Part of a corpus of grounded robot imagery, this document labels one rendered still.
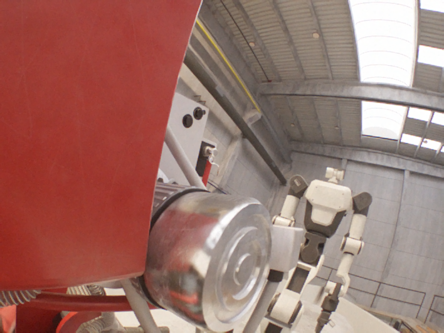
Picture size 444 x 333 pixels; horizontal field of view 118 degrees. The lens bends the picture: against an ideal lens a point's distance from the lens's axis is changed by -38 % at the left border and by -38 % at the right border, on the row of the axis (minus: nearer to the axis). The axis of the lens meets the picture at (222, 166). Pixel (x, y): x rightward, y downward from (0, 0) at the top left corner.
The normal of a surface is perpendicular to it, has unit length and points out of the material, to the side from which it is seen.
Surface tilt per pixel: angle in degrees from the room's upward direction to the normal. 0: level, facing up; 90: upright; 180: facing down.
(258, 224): 81
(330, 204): 90
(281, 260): 101
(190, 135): 90
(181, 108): 90
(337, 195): 90
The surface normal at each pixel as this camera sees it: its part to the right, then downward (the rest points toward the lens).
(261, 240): 0.82, 0.03
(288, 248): -0.55, -0.25
